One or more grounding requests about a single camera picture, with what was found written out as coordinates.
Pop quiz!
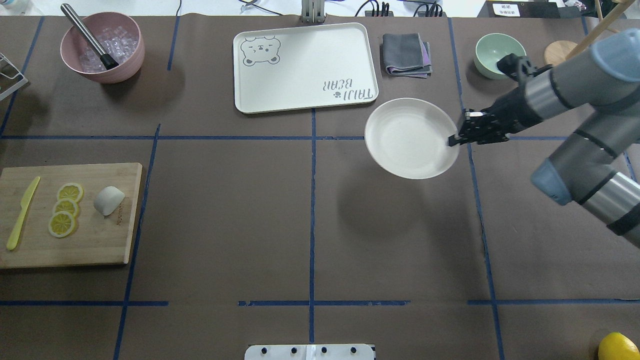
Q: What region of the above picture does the yellow lemon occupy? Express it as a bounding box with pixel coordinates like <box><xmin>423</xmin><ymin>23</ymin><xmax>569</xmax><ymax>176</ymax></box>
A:
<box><xmin>597</xmin><ymin>332</ymin><xmax>640</xmax><ymax>360</ymax></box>

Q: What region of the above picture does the lemon slice middle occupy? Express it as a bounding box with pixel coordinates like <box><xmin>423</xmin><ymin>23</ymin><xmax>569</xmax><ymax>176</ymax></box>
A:
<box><xmin>52</xmin><ymin>198</ymin><xmax>80</xmax><ymax>218</ymax></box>

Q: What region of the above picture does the folded grey purple cloth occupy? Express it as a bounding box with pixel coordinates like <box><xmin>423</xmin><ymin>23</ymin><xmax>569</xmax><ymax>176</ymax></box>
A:
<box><xmin>381</xmin><ymin>33</ymin><xmax>433</xmax><ymax>79</ymax></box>

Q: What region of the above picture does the lemon slice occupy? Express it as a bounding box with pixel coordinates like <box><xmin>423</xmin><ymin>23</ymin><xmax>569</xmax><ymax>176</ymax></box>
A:
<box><xmin>47</xmin><ymin>210</ymin><xmax>77</xmax><ymax>239</ymax></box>
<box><xmin>52</xmin><ymin>198</ymin><xmax>80</xmax><ymax>218</ymax></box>
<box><xmin>56</xmin><ymin>182</ymin><xmax>85</xmax><ymax>203</ymax></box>

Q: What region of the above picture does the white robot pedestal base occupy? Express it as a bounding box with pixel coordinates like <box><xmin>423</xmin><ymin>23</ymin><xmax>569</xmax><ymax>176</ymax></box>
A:
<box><xmin>244</xmin><ymin>343</ymin><xmax>377</xmax><ymax>360</ymax></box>

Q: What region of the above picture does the pink bowl with ice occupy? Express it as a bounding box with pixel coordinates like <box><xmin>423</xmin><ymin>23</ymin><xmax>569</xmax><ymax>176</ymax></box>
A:
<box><xmin>60</xmin><ymin>12</ymin><xmax>146</xmax><ymax>84</ymax></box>

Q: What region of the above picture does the cream bear tray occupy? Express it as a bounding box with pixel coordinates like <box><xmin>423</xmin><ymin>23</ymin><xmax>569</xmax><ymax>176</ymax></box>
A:
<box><xmin>233</xmin><ymin>22</ymin><xmax>379</xmax><ymax>114</ymax></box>

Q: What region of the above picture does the steel muddler black tip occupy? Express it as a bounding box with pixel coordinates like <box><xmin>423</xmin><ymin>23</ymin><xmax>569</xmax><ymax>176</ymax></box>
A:
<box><xmin>60</xmin><ymin>3</ymin><xmax>119</xmax><ymax>70</ymax></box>

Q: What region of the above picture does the aluminium camera post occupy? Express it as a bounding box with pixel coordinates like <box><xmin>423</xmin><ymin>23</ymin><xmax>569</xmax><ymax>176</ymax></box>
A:
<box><xmin>301</xmin><ymin>0</ymin><xmax>326</xmax><ymax>24</ymax></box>

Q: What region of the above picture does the white steamed bun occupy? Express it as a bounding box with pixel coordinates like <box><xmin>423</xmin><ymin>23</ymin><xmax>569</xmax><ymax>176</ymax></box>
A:
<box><xmin>93</xmin><ymin>186</ymin><xmax>126</xmax><ymax>216</ymax></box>

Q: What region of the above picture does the black power strip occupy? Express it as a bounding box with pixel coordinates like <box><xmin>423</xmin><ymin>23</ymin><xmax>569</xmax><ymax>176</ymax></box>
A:
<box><xmin>355</xmin><ymin>0</ymin><xmax>447</xmax><ymax>18</ymax></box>

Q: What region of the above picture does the cream round plate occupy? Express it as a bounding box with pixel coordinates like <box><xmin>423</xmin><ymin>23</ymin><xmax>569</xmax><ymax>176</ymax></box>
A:
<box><xmin>364</xmin><ymin>98</ymin><xmax>460</xmax><ymax>180</ymax></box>

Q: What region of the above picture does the lemon slice top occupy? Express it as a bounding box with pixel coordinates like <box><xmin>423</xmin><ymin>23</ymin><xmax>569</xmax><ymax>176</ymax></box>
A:
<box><xmin>56</xmin><ymin>182</ymin><xmax>85</xmax><ymax>203</ymax></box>

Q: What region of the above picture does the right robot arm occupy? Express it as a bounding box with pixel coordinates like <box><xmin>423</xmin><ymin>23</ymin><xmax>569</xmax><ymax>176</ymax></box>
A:
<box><xmin>447</xmin><ymin>28</ymin><xmax>640</xmax><ymax>247</ymax></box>

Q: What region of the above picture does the lemon slice bottom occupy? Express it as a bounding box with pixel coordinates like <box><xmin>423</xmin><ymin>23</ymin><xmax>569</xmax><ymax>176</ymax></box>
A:
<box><xmin>47</xmin><ymin>210</ymin><xmax>77</xmax><ymax>239</ymax></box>

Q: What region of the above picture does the wooden mug tree stand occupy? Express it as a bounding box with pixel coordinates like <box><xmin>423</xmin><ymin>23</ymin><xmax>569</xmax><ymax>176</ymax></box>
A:
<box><xmin>544</xmin><ymin>0</ymin><xmax>635</xmax><ymax>66</ymax></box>

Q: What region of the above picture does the bamboo cutting board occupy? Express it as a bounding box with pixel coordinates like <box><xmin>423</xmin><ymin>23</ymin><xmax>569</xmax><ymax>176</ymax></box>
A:
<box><xmin>0</xmin><ymin>162</ymin><xmax>143</xmax><ymax>269</ymax></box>

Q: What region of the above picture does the yellow plastic knife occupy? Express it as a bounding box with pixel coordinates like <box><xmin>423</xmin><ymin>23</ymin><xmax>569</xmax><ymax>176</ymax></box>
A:
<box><xmin>6</xmin><ymin>176</ymin><xmax>41</xmax><ymax>251</ymax></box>

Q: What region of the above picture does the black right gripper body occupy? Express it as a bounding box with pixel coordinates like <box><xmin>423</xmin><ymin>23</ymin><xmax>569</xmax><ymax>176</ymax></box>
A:
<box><xmin>457</xmin><ymin>89</ymin><xmax>538</xmax><ymax>145</ymax></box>

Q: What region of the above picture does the mint green bowl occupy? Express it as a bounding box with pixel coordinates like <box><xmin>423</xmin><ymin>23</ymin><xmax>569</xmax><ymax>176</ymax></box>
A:
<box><xmin>473</xmin><ymin>33</ymin><xmax>527</xmax><ymax>80</ymax></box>

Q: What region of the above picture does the metal cup rack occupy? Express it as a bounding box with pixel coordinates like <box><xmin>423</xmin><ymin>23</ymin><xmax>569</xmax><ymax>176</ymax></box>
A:
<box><xmin>0</xmin><ymin>53</ymin><xmax>29</xmax><ymax>101</ymax></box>

